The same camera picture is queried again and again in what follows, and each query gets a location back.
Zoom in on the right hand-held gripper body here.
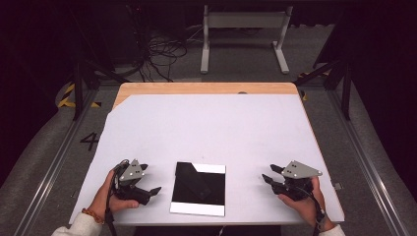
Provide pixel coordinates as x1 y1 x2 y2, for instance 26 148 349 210
270 159 324 202

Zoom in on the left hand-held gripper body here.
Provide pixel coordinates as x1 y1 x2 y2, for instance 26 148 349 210
112 158 151 207

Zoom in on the square mirror sheet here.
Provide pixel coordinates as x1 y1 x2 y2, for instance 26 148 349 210
169 160 227 218

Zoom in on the person's right hand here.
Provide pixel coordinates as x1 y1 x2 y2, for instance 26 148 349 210
277 176 329 228

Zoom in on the person's left hand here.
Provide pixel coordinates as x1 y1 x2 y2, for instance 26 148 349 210
87 169 141 221

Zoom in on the white table mat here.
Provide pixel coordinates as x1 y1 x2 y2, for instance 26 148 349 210
68 93 346 227

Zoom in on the black metal stand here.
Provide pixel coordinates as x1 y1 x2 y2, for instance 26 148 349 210
292 59 354 121
70 58 130 122

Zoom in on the yellow black floor tape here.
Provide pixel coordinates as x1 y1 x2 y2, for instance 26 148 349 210
56 83 102 109

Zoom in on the white metal stand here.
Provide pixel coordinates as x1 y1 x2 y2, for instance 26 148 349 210
200 4 294 75

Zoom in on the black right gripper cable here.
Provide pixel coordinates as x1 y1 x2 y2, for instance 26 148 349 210
294 183 328 236

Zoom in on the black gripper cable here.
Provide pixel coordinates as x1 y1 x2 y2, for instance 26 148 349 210
294 183 328 236
103 158 131 236

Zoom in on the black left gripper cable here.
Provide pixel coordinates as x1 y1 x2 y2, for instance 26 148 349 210
103 158 131 236

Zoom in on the brown bead bracelet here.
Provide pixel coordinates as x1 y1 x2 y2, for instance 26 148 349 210
81 207 105 226

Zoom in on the aluminium floor rail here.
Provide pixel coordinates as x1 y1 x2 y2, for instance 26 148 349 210
12 88 100 236
327 88 411 236

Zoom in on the bundle of black floor cables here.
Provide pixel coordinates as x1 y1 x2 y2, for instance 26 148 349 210
125 4 205 84

